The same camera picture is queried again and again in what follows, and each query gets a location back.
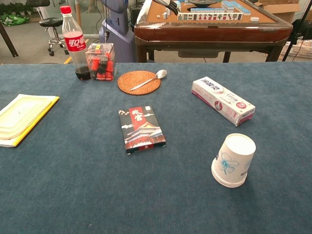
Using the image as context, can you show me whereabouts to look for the white plastic crate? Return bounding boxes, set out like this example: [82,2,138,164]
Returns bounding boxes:
[280,40,312,59]

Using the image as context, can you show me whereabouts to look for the cardboard box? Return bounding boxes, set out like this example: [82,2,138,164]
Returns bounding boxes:
[258,0,303,23]

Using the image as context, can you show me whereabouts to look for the green bag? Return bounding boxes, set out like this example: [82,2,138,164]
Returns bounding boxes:
[0,13,24,26]

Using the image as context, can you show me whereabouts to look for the black tripod stand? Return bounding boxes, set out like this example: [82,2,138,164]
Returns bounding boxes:
[282,19,312,61]

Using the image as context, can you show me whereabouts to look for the silver metal spoon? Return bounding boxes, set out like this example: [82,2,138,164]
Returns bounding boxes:
[129,69,168,92]

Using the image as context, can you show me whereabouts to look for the white paper cup blue print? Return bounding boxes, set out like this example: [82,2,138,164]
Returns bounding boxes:
[211,133,256,188]

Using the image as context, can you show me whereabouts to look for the black silver background robot hand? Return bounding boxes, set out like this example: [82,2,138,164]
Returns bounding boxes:
[156,0,182,16]

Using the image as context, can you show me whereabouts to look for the clear box red items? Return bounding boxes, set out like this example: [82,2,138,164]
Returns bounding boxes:
[85,42,116,82]

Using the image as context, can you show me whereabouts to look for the white pink toothpaste box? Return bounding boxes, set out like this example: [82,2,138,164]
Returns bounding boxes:
[191,77,256,127]

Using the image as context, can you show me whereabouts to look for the translucent plastic lid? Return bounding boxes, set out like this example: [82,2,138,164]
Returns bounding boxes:
[0,95,53,140]

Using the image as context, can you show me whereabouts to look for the cola bottle red cap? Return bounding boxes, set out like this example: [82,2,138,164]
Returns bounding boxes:
[60,5,91,81]

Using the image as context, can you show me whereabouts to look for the black swivel stool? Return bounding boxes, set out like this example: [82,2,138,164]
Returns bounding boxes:
[39,17,70,57]

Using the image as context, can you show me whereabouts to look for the row of mahjong tiles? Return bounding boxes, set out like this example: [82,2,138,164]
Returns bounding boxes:
[177,12,244,21]

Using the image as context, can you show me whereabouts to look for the brown mahjong table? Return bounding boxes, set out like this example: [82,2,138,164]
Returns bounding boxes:
[134,0,293,63]

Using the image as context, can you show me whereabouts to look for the white yellow book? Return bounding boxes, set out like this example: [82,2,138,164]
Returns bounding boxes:
[0,94,60,148]

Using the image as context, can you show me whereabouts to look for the round woven brown coaster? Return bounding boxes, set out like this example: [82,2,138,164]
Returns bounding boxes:
[117,70,161,96]

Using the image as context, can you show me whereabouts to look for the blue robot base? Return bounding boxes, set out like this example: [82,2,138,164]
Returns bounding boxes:
[98,0,137,63]

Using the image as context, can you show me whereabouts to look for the black red card box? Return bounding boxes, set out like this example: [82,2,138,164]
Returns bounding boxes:
[118,105,167,155]

